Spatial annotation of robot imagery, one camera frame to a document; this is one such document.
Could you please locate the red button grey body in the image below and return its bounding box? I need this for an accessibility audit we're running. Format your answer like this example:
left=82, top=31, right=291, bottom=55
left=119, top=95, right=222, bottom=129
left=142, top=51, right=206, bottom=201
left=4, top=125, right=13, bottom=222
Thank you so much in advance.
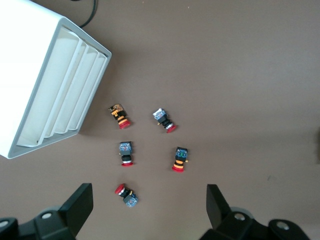
left=118, top=141, right=134, bottom=168
left=114, top=183, right=139, bottom=208
left=152, top=107, right=177, bottom=134

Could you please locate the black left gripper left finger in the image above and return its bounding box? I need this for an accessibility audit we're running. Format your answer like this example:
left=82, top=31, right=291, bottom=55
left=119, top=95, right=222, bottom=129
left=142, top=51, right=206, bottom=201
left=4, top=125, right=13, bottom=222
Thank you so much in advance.
left=0, top=183, right=94, bottom=240

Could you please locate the red button orange body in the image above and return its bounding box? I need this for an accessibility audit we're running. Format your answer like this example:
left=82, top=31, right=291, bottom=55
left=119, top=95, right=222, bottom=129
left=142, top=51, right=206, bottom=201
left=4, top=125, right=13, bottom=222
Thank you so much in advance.
left=107, top=103, right=132, bottom=130

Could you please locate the red button orange ring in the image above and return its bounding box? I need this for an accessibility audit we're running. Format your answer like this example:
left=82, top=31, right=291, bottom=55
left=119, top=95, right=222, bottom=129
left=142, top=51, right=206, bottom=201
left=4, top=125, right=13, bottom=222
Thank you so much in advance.
left=171, top=146, right=190, bottom=173

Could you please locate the white slotted storage rack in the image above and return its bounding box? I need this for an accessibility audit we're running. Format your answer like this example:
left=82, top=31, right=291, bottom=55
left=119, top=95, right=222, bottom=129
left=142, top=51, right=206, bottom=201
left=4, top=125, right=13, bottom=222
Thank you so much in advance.
left=0, top=0, right=113, bottom=160

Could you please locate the black looped cable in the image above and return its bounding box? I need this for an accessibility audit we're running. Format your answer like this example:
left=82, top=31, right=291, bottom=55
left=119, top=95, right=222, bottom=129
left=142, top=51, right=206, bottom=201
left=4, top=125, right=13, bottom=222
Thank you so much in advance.
left=79, top=0, right=98, bottom=28

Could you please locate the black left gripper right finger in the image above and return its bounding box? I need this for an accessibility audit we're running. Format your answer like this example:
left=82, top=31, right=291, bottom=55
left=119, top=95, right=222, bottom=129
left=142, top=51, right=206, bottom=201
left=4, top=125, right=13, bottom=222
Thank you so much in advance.
left=199, top=184, right=308, bottom=240

